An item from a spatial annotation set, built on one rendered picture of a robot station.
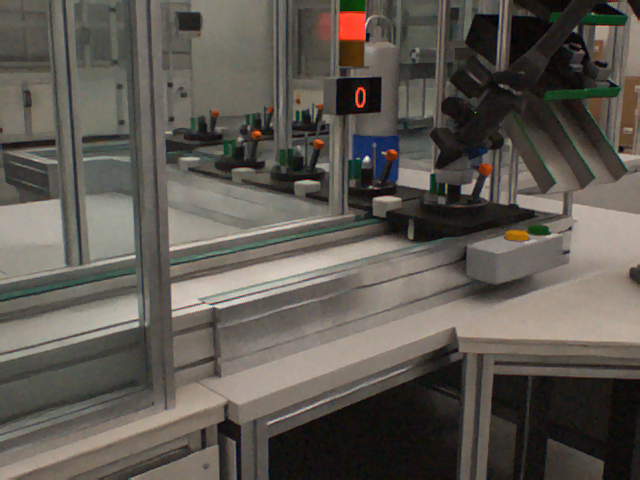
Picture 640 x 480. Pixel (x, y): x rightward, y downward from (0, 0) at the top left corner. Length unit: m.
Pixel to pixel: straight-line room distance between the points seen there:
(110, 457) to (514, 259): 0.78
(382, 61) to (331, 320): 1.46
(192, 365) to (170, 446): 0.12
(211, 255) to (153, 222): 0.45
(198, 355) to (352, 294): 0.28
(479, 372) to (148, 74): 0.73
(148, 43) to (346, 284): 0.50
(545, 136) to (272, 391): 1.08
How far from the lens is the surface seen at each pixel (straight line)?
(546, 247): 1.51
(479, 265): 1.42
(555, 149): 1.91
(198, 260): 1.36
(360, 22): 1.56
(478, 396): 1.35
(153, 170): 0.94
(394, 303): 1.31
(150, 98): 0.93
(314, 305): 1.18
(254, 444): 1.09
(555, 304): 1.47
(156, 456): 1.04
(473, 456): 1.40
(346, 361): 1.15
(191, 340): 1.07
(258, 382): 1.09
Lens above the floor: 1.31
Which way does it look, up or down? 14 degrees down
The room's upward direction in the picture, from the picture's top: straight up
